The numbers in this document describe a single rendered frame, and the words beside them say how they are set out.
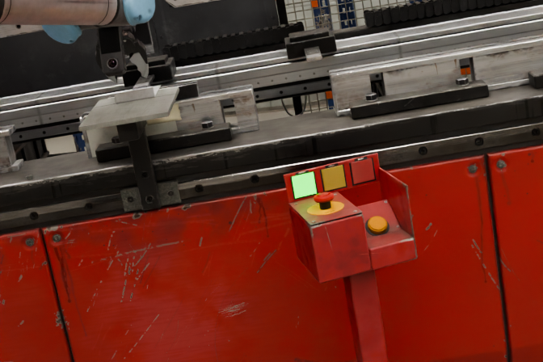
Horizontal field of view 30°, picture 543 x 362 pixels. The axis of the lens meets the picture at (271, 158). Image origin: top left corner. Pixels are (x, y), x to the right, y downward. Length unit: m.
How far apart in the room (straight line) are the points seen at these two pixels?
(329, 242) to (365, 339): 0.25
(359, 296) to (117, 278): 0.56
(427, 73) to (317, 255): 0.57
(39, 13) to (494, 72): 1.07
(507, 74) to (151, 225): 0.85
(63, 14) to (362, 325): 0.84
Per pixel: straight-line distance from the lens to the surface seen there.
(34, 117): 2.59
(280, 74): 2.50
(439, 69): 2.27
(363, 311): 2.03
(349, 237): 1.91
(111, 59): 2.04
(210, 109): 2.26
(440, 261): 2.26
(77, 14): 1.72
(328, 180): 2.03
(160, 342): 2.31
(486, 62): 2.29
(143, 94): 2.19
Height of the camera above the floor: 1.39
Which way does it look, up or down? 15 degrees down
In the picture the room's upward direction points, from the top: 10 degrees counter-clockwise
